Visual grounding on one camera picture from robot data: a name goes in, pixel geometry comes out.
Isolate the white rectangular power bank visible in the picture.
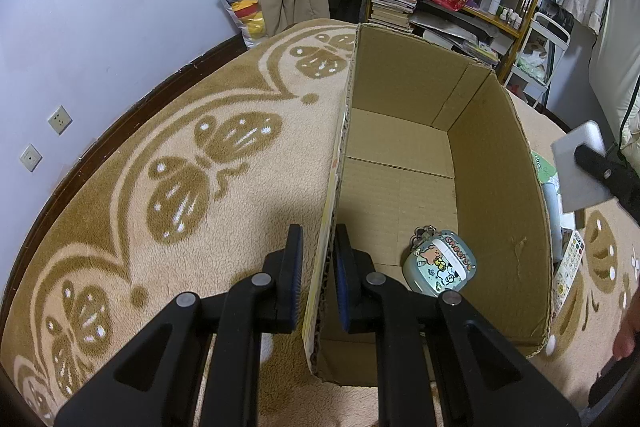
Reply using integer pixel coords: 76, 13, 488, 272
551, 120, 613, 213

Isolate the green oval Pochacco board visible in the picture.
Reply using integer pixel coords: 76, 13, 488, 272
530, 150, 559, 188

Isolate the brown cardboard box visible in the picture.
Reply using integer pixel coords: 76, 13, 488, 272
293, 24, 552, 386

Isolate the person's hand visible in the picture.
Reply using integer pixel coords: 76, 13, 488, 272
612, 288, 640, 361

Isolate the white remote control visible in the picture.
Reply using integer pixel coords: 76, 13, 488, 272
552, 230, 586, 317

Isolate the cartoon case with keyring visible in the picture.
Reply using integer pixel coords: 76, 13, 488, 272
401, 225, 477, 297

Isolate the white metal trolley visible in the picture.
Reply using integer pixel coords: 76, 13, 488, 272
504, 11, 572, 108

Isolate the beige patterned round rug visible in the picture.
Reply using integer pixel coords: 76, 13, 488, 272
1, 20, 639, 426

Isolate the stack of books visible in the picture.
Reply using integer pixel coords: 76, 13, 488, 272
368, 0, 418, 34

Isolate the white wall socket lower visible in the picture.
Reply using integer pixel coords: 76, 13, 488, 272
20, 144, 42, 172

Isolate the white wall socket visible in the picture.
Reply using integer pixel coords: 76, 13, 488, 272
20, 144, 42, 172
48, 105, 73, 135

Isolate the white wall socket upper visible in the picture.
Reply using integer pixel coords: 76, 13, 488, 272
48, 105, 73, 135

